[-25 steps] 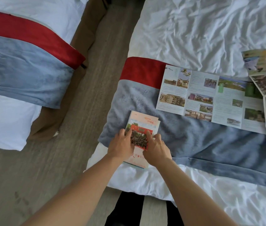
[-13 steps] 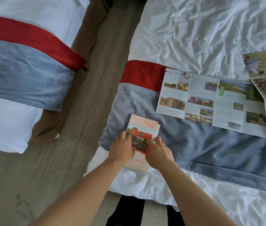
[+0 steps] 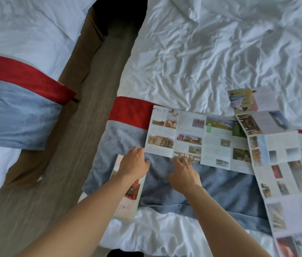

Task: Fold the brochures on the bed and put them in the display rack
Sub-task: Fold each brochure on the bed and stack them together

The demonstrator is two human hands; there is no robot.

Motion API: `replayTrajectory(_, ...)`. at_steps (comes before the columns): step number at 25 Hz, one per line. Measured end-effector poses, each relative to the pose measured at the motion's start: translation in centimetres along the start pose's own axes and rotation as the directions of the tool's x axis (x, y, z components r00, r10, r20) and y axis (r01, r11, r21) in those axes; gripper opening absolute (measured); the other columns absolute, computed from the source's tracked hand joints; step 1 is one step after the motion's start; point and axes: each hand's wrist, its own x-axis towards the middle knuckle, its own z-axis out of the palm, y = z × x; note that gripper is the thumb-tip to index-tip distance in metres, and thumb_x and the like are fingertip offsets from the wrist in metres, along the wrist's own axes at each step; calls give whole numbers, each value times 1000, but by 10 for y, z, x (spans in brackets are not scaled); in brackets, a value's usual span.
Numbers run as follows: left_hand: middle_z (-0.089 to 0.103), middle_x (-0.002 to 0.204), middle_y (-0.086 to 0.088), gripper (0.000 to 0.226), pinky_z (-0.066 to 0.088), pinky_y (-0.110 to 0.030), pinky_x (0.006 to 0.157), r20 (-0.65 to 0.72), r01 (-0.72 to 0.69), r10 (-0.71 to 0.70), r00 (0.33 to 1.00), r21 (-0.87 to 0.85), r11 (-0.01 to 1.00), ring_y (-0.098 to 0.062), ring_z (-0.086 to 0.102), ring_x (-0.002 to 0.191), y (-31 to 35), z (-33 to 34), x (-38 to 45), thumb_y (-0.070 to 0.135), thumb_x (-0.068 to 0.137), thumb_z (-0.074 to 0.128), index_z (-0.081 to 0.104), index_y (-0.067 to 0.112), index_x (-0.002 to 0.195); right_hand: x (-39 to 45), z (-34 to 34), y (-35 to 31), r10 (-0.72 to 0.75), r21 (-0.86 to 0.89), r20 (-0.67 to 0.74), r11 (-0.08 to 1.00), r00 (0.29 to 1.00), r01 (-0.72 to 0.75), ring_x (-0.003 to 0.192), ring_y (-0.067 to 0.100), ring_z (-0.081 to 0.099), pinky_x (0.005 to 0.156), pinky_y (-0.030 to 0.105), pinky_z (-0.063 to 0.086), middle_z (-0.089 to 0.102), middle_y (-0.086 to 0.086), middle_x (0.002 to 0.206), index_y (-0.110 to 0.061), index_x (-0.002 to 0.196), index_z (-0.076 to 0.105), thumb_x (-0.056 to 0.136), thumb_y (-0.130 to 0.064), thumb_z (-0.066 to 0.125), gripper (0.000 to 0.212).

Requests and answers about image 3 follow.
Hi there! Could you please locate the folded brochure with red picture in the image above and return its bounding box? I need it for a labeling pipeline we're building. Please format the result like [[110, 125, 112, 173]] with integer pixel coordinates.
[[109, 154, 147, 222]]

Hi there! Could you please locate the long unfolded photo brochure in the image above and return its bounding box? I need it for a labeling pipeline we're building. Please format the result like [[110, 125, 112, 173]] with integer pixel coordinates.
[[228, 88, 302, 257]]

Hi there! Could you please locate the dark bedside cabinet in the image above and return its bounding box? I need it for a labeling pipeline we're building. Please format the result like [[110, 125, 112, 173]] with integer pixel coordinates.
[[92, 0, 149, 38]]

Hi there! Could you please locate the black object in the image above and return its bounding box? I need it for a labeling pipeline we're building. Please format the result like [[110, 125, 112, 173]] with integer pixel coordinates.
[[107, 249, 144, 257]]

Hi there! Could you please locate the person's right hand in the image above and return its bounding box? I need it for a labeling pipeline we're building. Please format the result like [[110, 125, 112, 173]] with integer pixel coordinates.
[[167, 157, 202, 195]]

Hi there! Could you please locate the brochure with building photos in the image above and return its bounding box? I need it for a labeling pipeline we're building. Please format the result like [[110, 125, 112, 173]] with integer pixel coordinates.
[[144, 105, 255, 175]]

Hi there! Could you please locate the person's right forearm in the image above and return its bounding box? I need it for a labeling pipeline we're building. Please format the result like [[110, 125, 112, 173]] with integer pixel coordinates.
[[177, 185, 272, 257]]

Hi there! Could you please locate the brown bed base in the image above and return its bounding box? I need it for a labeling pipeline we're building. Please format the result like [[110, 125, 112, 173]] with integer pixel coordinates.
[[0, 6, 104, 193]]

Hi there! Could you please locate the white smooth duvet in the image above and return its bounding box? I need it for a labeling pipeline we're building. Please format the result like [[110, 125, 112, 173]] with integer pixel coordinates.
[[0, 0, 99, 206]]

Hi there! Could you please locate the person's left hand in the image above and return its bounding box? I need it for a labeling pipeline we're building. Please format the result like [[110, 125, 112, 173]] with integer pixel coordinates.
[[117, 147, 151, 182]]

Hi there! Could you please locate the red and blue bed runner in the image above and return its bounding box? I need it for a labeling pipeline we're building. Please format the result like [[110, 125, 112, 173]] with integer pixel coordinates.
[[82, 96, 272, 235], [0, 51, 77, 151]]

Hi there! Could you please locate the white pillow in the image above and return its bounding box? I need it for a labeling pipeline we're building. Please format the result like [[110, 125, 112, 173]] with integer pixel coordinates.
[[27, 0, 99, 42]]

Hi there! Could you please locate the person's left forearm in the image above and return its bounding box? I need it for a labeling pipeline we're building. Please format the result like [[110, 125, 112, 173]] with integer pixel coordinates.
[[17, 172, 141, 257]]

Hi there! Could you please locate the white crumpled duvet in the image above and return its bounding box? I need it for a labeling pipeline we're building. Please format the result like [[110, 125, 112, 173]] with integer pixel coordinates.
[[99, 0, 302, 257]]

